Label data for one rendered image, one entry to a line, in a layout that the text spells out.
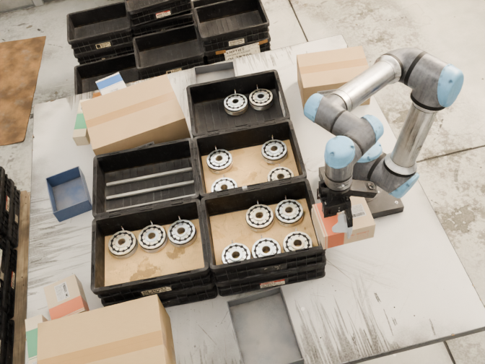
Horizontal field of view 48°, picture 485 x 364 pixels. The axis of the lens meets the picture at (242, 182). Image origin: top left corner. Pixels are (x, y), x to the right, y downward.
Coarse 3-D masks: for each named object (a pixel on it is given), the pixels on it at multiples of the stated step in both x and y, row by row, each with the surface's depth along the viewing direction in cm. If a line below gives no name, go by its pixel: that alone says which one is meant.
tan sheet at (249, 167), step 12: (288, 144) 219; (204, 156) 220; (240, 156) 218; (252, 156) 218; (288, 156) 216; (204, 168) 217; (240, 168) 215; (252, 168) 214; (264, 168) 213; (204, 180) 213; (216, 180) 212; (240, 180) 211; (252, 180) 211; (264, 180) 210
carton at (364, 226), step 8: (352, 200) 165; (360, 200) 165; (320, 208) 165; (352, 208) 164; (360, 208) 163; (368, 208) 163; (320, 216) 163; (336, 216) 163; (352, 216) 162; (360, 216) 162; (368, 216) 162; (320, 224) 162; (328, 224) 161; (360, 224) 160; (368, 224) 160; (320, 232) 162; (328, 232) 160; (352, 232) 160; (360, 232) 161; (368, 232) 162; (320, 240) 166; (328, 240) 161; (336, 240) 162; (344, 240) 163; (352, 240) 165
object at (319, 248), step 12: (300, 180) 196; (228, 192) 196; (240, 192) 195; (312, 192) 192; (204, 204) 194; (312, 204) 189; (204, 216) 191; (204, 228) 188; (288, 252) 179; (300, 252) 178; (312, 252) 179; (240, 264) 178; (252, 264) 179
